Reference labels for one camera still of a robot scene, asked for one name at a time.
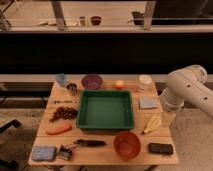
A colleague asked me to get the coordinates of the silver fork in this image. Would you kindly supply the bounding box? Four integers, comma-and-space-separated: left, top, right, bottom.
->
53, 100, 77, 104

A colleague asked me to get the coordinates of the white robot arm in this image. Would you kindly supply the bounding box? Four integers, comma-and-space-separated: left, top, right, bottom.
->
160, 65, 213, 120

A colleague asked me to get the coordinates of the orange fruit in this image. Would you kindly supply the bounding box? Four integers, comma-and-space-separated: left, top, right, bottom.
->
115, 80, 124, 90

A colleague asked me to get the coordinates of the purple bowl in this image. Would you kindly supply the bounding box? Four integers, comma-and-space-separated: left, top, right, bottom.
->
81, 74, 103, 90

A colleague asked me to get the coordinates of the green plastic tray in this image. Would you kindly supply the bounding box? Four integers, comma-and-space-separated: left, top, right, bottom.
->
76, 90, 135, 130

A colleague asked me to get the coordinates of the dark metal cup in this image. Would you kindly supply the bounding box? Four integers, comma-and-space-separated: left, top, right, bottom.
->
66, 83, 77, 96

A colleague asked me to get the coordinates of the white lidded jar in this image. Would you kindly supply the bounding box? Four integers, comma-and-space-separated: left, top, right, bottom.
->
138, 75, 152, 91

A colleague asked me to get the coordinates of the blue-grey cloth square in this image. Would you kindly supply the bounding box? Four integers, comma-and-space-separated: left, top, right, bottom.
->
138, 97, 157, 109

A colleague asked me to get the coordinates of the blue glass cup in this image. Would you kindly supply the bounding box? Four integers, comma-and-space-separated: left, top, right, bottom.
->
55, 73, 68, 88

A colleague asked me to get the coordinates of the bunch of dark grapes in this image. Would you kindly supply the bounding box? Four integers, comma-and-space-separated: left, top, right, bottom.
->
50, 106, 78, 122

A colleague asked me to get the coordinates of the orange carrot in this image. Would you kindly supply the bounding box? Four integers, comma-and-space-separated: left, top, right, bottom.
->
45, 124, 72, 135

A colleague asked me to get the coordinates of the yellow banana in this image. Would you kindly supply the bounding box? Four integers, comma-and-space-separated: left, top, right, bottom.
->
143, 115, 161, 134

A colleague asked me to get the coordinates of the orange-red plastic bowl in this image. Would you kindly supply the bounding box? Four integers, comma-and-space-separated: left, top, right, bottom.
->
114, 131, 141, 160

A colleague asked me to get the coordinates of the dark red background bowl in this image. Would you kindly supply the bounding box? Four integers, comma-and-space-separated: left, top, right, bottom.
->
90, 16, 102, 26

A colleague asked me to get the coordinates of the small background cup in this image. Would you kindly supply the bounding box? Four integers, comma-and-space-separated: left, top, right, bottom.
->
79, 16, 86, 26

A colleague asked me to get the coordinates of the wooden table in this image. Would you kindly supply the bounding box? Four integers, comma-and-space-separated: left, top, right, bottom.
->
28, 81, 179, 166

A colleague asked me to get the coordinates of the black background pot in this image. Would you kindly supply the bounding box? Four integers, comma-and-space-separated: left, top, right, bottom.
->
130, 11, 144, 25

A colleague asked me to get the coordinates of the black sponge block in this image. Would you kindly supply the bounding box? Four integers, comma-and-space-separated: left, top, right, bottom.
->
148, 143, 173, 155

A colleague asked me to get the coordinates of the blue sponge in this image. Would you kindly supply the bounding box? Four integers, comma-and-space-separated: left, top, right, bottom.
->
31, 146, 57, 162

